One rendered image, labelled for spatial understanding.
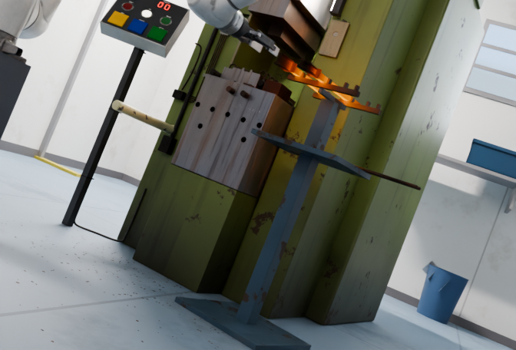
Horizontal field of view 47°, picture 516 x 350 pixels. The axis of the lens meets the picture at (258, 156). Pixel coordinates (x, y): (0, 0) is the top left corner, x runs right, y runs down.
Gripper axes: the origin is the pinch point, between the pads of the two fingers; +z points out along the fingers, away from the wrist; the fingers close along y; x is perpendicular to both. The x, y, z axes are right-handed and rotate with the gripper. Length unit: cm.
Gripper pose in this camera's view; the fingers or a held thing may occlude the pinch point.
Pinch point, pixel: (265, 47)
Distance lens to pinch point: 214.0
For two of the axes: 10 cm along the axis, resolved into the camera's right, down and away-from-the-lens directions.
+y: 7.7, 2.8, -5.8
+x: 3.7, -9.3, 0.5
